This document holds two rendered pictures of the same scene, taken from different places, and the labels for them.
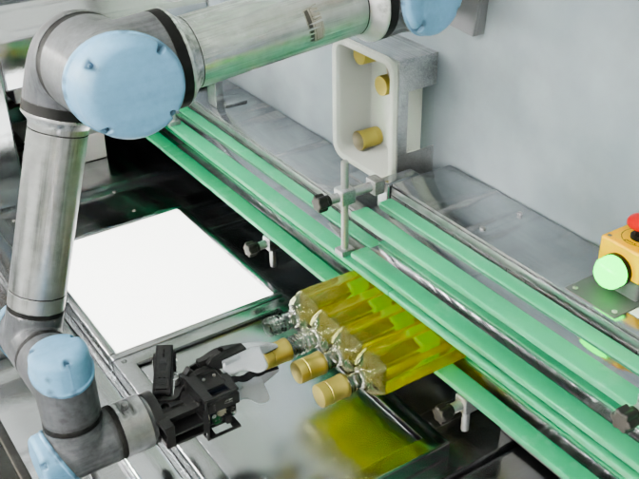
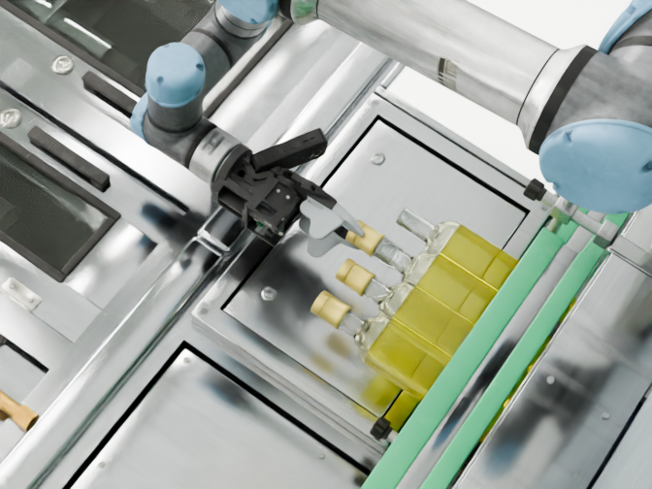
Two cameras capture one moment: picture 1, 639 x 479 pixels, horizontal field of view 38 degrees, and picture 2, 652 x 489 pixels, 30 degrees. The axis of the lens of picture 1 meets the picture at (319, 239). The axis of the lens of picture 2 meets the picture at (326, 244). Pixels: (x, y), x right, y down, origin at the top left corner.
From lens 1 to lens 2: 107 cm
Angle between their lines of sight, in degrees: 49
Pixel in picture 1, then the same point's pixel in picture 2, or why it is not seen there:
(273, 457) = (303, 290)
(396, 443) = (367, 397)
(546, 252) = (528, 461)
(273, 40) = (394, 50)
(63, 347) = (178, 67)
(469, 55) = not seen: outside the picture
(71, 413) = (153, 110)
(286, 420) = not seen: hidden behind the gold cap
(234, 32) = (358, 13)
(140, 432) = (201, 169)
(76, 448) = (152, 130)
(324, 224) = not seen: hidden behind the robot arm
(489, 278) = (468, 409)
